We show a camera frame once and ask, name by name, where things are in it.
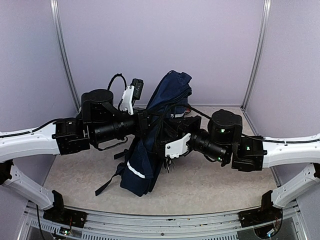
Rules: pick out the right aluminium corner post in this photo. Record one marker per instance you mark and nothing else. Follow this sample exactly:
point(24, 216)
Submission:
point(258, 53)

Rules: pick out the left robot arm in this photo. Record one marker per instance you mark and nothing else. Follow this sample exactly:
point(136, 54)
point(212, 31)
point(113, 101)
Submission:
point(98, 122)

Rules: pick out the left aluminium corner post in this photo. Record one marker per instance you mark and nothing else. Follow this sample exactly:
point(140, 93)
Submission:
point(54, 5)

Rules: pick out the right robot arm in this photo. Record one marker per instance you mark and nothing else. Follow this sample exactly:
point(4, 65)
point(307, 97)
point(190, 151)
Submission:
point(224, 142)

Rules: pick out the navy blue backpack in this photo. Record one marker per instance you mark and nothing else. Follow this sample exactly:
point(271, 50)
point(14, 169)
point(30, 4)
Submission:
point(142, 165)

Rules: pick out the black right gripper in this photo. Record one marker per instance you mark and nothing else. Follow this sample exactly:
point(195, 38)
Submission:
point(181, 127)

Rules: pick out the metal front rail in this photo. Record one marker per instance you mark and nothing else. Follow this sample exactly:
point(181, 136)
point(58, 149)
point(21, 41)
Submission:
point(101, 225)

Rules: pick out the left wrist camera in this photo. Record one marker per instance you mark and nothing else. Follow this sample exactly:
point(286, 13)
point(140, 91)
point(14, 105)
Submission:
point(131, 94)

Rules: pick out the aluminium corner post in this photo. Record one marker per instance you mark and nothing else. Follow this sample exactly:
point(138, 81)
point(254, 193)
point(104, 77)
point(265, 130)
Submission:
point(54, 5)
point(258, 53)

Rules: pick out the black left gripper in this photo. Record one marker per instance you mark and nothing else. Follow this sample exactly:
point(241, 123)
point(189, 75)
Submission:
point(143, 127)

